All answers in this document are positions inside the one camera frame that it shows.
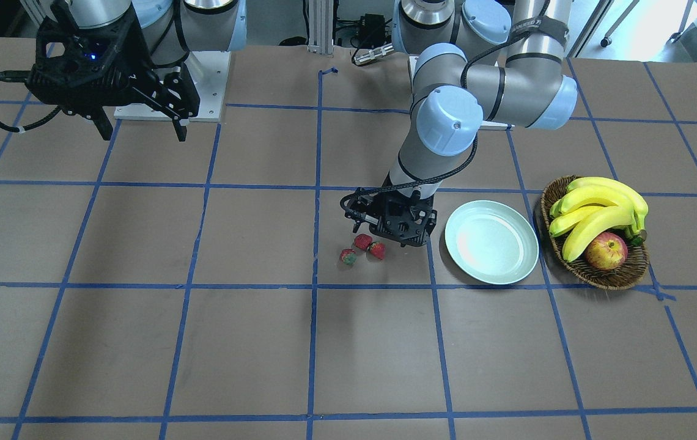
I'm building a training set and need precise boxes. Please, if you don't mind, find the brown wicker basket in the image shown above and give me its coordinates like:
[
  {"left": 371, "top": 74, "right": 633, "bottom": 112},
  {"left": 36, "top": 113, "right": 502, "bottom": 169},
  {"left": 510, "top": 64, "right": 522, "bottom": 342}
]
[{"left": 535, "top": 175, "right": 650, "bottom": 290}]

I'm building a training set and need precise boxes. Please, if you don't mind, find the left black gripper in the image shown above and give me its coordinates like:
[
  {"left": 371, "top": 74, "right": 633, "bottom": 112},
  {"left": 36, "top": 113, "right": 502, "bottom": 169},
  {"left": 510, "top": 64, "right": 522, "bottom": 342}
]
[{"left": 341, "top": 188, "right": 437, "bottom": 247}]

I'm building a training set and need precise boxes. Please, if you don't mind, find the yellow banana bunch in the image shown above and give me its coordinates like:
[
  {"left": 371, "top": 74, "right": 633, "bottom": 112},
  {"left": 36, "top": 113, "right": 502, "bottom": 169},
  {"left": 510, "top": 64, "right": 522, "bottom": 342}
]
[{"left": 544, "top": 176, "right": 649, "bottom": 263}]

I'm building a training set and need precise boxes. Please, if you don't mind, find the aluminium frame post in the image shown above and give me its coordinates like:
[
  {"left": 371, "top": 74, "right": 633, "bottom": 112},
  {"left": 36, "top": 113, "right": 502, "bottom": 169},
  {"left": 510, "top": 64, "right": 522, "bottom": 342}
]
[{"left": 306, "top": 0, "right": 334, "bottom": 57}]

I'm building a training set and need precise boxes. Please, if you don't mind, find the greenish red strawberry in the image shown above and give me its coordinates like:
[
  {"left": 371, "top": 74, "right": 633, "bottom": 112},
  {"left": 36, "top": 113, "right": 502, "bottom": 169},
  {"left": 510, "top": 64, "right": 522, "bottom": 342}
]
[{"left": 339, "top": 248, "right": 358, "bottom": 266}]

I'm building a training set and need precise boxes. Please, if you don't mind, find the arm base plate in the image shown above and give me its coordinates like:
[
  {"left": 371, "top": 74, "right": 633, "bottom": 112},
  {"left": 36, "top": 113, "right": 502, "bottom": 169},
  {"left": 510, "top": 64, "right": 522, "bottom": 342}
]
[{"left": 114, "top": 52, "right": 233, "bottom": 123}]

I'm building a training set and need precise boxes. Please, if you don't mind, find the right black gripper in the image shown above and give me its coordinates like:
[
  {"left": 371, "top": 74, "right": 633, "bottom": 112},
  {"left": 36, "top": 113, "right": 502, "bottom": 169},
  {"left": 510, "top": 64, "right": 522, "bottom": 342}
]
[{"left": 25, "top": 12, "right": 201, "bottom": 142}]

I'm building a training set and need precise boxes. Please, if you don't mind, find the silver cylinder connector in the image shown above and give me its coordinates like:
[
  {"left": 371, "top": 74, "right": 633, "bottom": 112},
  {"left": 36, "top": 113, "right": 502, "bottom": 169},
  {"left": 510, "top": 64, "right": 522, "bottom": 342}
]
[{"left": 351, "top": 43, "right": 396, "bottom": 67}]

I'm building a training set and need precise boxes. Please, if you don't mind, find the light green plate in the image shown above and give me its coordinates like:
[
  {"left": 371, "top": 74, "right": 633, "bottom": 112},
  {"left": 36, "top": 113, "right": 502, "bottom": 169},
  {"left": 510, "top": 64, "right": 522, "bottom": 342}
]
[{"left": 444, "top": 200, "right": 539, "bottom": 286}]

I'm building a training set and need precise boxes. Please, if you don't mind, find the red apple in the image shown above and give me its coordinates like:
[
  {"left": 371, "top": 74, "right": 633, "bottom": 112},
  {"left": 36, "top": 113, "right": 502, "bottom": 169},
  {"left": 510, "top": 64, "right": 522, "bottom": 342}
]
[{"left": 583, "top": 232, "right": 628, "bottom": 271}]

